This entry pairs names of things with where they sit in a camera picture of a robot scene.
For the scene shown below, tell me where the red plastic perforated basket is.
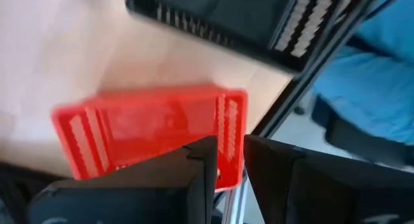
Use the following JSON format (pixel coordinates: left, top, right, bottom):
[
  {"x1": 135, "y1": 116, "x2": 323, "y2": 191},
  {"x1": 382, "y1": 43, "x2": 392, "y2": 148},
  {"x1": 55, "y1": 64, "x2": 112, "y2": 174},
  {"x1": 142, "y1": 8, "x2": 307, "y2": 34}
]
[{"x1": 50, "y1": 84, "x2": 249, "y2": 193}]

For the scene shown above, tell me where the black chair seat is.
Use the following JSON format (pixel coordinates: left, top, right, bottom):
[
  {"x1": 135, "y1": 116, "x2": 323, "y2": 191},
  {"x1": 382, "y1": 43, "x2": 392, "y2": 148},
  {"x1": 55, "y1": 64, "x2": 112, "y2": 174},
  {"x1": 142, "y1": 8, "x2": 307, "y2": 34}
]
[{"x1": 310, "y1": 94, "x2": 414, "y2": 168}]

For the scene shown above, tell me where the black plastic perforated basket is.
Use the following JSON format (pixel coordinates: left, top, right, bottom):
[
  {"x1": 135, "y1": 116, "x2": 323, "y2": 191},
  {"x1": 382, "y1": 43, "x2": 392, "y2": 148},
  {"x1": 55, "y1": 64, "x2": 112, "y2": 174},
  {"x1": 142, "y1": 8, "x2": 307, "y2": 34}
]
[{"x1": 125, "y1": 0, "x2": 366, "y2": 73}]

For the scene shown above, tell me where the person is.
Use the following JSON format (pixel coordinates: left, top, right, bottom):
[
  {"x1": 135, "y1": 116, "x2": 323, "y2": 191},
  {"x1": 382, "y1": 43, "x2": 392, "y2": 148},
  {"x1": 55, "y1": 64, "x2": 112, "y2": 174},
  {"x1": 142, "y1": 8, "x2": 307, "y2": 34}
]
[{"x1": 312, "y1": 0, "x2": 414, "y2": 146}]

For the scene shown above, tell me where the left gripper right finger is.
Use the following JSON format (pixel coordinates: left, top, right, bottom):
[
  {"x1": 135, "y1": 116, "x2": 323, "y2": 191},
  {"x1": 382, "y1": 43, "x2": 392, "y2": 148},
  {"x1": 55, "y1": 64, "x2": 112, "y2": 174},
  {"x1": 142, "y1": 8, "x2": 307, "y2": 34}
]
[{"x1": 243, "y1": 134, "x2": 414, "y2": 224}]

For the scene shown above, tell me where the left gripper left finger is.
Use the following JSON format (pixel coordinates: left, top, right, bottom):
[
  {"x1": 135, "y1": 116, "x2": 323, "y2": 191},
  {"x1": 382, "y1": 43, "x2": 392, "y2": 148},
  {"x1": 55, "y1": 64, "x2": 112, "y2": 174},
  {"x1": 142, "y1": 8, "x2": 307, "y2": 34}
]
[{"x1": 27, "y1": 135, "x2": 218, "y2": 224}]

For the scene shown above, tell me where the black aluminium rig frame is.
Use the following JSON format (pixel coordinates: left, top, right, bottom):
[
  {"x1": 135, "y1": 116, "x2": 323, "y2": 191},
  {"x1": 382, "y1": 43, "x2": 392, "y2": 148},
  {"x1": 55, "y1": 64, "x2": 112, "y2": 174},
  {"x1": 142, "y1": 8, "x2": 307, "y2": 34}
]
[{"x1": 223, "y1": 0, "x2": 408, "y2": 224}]

